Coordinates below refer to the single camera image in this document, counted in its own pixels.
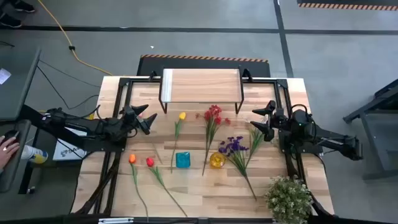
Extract thin black floor cable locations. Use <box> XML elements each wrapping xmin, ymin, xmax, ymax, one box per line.
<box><xmin>36</xmin><ymin>65</ymin><xmax>100</xmax><ymax>111</ymax></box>
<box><xmin>39</xmin><ymin>60</ymin><xmax>101</xmax><ymax>89</ymax></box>

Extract white printed box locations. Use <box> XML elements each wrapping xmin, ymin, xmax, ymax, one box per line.
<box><xmin>52</xmin><ymin>126</ymin><xmax>91</xmax><ymax>162</ymax></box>

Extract grey desk top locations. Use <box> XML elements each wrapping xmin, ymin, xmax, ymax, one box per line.
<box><xmin>0</xmin><ymin>46</ymin><xmax>42</xmax><ymax>122</ymax></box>

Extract black desk support beam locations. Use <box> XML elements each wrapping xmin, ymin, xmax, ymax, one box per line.
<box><xmin>18</xmin><ymin>105</ymin><xmax>91</xmax><ymax>150</ymax></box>

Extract green bush with white blossoms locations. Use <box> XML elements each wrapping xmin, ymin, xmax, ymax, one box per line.
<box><xmin>264</xmin><ymin>175</ymin><xmax>313</xmax><ymax>224</ymax></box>

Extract white and yellow spray can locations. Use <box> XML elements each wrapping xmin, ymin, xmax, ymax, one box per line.
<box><xmin>20</xmin><ymin>144</ymin><xmax>49</xmax><ymax>165</ymax></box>

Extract orange artificial tulip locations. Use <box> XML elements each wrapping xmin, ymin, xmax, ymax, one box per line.
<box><xmin>128</xmin><ymin>153</ymin><xmax>150</xmax><ymax>223</ymax></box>

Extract purple artificial flower bunch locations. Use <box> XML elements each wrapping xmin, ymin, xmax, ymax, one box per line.
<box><xmin>217</xmin><ymin>136</ymin><xmax>258</xmax><ymax>202</ymax></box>

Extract black computer mouse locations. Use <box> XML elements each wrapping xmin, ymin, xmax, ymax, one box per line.
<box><xmin>1</xmin><ymin>129</ymin><xmax>21</xmax><ymax>150</ymax></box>

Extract yellow artificial tulip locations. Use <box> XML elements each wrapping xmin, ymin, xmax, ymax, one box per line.
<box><xmin>170</xmin><ymin>111</ymin><xmax>187</xmax><ymax>174</ymax></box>

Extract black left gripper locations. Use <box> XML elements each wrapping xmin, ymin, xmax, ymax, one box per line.
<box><xmin>119</xmin><ymin>104</ymin><xmax>158</xmax><ymax>138</ymax></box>

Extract red artificial flower bunch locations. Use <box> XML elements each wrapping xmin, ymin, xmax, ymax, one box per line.
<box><xmin>195</xmin><ymin>105</ymin><xmax>232</xmax><ymax>177</ymax></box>

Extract silver metal bar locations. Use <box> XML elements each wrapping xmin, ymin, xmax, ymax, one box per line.
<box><xmin>98</xmin><ymin>217</ymin><xmax>134</xmax><ymax>224</ymax></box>

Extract red artificial tulip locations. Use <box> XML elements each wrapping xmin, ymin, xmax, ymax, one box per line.
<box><xmin>146</xmin><ymin>157</ymin><xmax>188</xmax><ymax>218</ymax></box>

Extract person's hand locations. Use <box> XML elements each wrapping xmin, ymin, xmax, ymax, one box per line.
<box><xmin>0</xmin><ymin>135</ymin><xmax>21</xmax><ymax>170</ymax></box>

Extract yellow floor cable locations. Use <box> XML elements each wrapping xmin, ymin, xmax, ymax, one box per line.
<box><xmin>37</xmin><ymin>0</ymin><xmax>114</xmax><ymax>122</ymax></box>

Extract person's shoe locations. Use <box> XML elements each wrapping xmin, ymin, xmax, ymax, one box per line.
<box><xmin>12</xmin><ymin>0</ymin><xmax>37</xmax><ymax>14</ymax></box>
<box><xmin>0</xmin><ymin>12</ymin><xmax>23</xmax><ymax>29</ymax></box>

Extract black mouse tray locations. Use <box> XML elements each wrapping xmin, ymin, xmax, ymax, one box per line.
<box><xmin>0</xmin><ymin>119</ymin><xmax>32</xmax><ymax>194</ymax></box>

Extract wooden shelf black metal legs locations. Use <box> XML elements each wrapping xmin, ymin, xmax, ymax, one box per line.
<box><xmin>157</xmin><ymin>65</ymin><xmax>246</xmax><ymax>115</ymax></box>

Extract grey metal table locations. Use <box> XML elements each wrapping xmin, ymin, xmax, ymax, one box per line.
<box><xmin>343</xmin><ymin>79</ymin><xmax>398</xmax><ymax>181</ymax></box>

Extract black mat with hazard stripe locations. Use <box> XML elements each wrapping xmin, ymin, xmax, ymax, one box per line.
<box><xmin>136</xmin><ymin>54</ymin><xmax>271</xmax><ymax>78</ymax></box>
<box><xmin>297</xmin><ymin>0</ymin><xmax>398</xmax><ymax>12</ymax></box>

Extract yellow glass vase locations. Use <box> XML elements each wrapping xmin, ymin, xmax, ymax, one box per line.
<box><xmin>209</xmin><ymin>151</ymin><xmax>226</xmax><ymax>169</ymax></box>

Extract teal glass vase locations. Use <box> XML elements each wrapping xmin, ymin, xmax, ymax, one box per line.
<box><xmin>175</xmin><ymin>151</ymin><xmax>191</xmax><ymax>169</ymax></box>

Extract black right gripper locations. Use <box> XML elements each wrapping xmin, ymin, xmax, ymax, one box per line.
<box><xmin>249</xmin><ymin>100</ymin><xmax>292</xmax><ymax>143</ymax></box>

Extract white paper sheet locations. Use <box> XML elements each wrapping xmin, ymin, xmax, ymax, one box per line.
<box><xmin>0</xmin><ymin>67</ymin><xmax>12</xmax><ymax>85</ymax></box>

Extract white artificial flower bunch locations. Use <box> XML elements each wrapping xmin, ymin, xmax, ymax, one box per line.
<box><xmin>247</xmin><ymin>119</ymin><xmax>274</xmax><ymax>158</ymax></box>

